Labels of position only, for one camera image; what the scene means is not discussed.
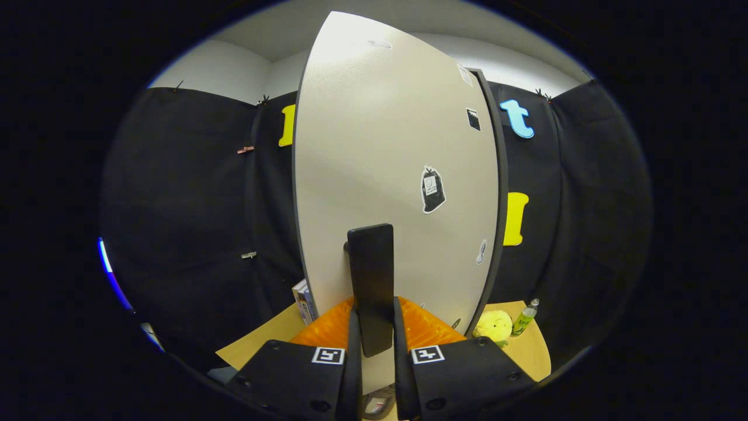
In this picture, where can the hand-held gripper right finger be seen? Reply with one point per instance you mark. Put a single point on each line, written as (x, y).
(461, 374)

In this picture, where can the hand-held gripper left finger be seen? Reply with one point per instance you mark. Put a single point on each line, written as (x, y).
(292, 380)

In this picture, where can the brown fuzzy shoe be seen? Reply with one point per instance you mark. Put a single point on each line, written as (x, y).
(377, 404)

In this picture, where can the grey shoe cabinet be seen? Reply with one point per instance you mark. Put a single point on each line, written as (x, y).
(501, 175)

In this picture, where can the beige shoe cabinet door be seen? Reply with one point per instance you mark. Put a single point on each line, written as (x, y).
(374, 146)

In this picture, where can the yellow plush pineapple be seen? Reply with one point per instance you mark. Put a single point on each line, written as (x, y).
(494, 326)

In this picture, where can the blue book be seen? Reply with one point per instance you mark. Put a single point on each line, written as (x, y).
(308, 307)

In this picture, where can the green plastic bottle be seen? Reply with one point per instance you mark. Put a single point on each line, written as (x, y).
(524, 320)

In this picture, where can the black backdrop cloth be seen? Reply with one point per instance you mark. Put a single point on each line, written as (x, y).
(175, 204)

